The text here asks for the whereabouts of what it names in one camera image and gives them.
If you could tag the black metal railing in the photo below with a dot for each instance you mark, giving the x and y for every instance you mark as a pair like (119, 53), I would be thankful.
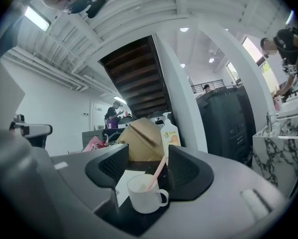
(213, 84)

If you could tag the chrome faucet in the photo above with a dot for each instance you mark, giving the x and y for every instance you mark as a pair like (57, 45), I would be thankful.
(271, 121)

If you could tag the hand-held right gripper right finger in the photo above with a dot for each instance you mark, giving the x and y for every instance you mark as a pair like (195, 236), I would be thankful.
(213, 195)

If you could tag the white mug with toothbrush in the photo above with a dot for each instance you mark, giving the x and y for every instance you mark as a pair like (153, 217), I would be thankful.
(143, 200)

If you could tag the rectangular ceiling light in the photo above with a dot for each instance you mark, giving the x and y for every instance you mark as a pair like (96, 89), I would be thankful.
(36, 19)

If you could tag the white sink basin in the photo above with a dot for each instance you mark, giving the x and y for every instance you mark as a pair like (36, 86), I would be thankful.
(125, 183)

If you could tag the low dark cabinet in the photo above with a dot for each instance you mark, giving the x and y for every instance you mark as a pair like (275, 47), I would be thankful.
(91, 137)

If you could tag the white pump bottle orange label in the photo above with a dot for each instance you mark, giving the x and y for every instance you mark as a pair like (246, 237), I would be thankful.
(169, 136)

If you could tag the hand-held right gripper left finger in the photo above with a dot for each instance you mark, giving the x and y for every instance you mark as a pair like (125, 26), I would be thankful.
(89, 183)

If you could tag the brown cardboard box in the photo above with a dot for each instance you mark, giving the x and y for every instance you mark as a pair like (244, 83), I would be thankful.
(141, 141)

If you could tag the dark wooden staircase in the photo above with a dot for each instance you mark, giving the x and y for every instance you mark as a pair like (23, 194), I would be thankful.
(138, 83)

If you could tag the tall black cabinet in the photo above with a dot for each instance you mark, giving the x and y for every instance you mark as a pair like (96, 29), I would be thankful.
(223, 123)

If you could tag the pink printed packet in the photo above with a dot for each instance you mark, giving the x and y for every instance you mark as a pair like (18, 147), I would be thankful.
(94, 143)

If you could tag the white marble vanity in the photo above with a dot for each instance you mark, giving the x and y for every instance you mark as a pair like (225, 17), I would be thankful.
(278, 155)

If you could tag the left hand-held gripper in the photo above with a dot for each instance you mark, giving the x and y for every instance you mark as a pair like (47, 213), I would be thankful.
(2, 96)

